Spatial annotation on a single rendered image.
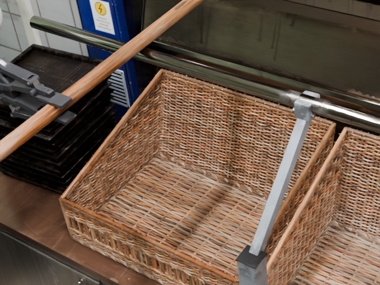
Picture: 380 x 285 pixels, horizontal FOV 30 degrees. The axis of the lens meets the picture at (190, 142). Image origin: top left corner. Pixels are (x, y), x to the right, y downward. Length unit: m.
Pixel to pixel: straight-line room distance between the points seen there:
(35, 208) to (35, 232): 0.10
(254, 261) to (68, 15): 1.18
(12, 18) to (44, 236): 0.82
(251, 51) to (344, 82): 0.26
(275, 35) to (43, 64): 0.71
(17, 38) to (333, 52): 1.20
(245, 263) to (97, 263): 0.64
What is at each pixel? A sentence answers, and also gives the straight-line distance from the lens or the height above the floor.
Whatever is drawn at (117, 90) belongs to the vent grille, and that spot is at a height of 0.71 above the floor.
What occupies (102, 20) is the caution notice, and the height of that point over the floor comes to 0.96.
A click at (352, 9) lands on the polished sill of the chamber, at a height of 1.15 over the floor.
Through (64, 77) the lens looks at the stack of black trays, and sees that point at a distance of 2.04.
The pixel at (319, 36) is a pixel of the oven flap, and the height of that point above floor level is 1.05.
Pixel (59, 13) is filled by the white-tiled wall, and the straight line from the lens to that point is 2.27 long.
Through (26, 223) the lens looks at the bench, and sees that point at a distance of 2.04.
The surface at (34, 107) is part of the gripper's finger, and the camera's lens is 1.41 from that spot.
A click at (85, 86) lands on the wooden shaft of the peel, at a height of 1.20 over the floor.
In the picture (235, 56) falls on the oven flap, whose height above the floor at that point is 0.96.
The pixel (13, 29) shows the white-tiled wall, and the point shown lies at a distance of 2.50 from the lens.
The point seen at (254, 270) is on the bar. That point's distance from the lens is 1.32.
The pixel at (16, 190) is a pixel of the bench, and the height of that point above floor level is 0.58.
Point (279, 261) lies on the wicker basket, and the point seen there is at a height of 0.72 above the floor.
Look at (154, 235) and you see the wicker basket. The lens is 1.90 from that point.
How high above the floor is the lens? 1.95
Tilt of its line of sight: 39 degrees down
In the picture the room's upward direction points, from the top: 8 degrees counter-clockwise
